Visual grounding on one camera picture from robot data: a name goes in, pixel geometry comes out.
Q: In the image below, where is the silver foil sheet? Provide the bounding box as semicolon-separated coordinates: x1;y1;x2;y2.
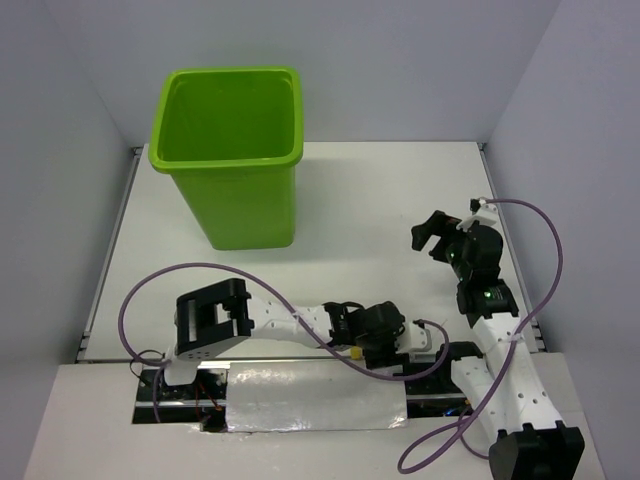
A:
225;360;408;433

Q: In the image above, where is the green plastic bin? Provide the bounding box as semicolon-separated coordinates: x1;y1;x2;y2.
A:
148;66;304;250

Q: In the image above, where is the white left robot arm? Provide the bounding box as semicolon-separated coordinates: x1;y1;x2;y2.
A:
159;278;421;399

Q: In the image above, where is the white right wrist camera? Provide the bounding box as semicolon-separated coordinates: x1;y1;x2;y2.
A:
456;197;499;232

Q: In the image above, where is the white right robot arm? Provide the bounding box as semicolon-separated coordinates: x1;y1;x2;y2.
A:
411;205;585;479

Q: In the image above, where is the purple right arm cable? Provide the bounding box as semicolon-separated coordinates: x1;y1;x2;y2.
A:
397;198;565;475

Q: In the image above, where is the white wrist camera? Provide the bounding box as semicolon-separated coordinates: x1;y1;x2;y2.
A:
399;320;432;353
456;197;499;232

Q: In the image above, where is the clear bottle yellow cap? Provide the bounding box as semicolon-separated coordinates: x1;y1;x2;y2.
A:
350;347;364;360

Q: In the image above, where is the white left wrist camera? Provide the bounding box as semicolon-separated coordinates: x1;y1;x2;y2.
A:
399;320;432;353

